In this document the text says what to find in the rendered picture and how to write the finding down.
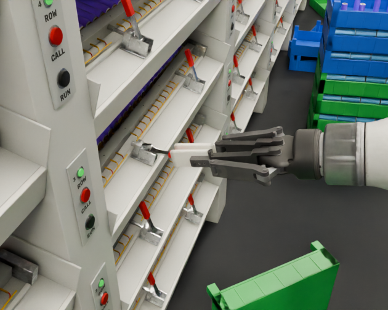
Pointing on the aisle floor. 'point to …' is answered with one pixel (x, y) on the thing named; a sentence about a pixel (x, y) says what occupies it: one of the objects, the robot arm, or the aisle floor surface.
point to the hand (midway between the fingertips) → (194, 154)
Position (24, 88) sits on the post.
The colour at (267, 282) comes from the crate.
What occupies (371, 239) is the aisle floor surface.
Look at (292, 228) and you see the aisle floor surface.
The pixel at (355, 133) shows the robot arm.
